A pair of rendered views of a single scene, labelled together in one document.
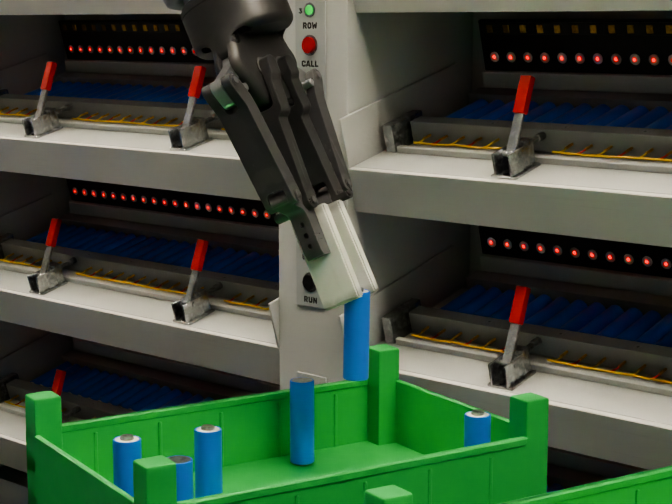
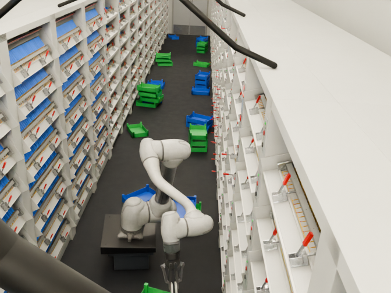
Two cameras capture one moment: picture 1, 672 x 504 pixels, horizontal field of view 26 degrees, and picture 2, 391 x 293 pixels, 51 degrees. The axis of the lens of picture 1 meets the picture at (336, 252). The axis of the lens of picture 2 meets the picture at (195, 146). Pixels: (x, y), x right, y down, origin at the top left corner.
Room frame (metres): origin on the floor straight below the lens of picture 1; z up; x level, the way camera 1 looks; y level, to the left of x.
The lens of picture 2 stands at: (-0.03, -1.26, 2.12)
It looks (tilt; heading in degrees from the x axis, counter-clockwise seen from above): 25 degrees down; 48
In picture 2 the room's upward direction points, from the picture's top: 3 degrees clockwise
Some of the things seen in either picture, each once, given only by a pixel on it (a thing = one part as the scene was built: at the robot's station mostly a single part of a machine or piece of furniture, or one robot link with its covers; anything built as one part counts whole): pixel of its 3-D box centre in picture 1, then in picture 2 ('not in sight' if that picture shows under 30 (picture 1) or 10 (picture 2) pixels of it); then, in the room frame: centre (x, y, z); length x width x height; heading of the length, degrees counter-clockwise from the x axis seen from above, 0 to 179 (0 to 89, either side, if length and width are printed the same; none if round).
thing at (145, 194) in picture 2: not in sight; (141, 197); (1.77, 1.44, 0.04); 0.30 x 0.20 x 0.08; 3
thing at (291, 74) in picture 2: not in sight; (260, 38); (1.75, 0.22, 1.71); 2.19 x 0.20 x 0.04; 48
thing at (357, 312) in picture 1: (356, 333); not in sight; (1.00, -0.01, 0.44); 0.02 x 0.02 x 0.06
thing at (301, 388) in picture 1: (302, 422); not in sight; (1.06, 0.03, 0.36); 0.02 x 0.02 x 0.06
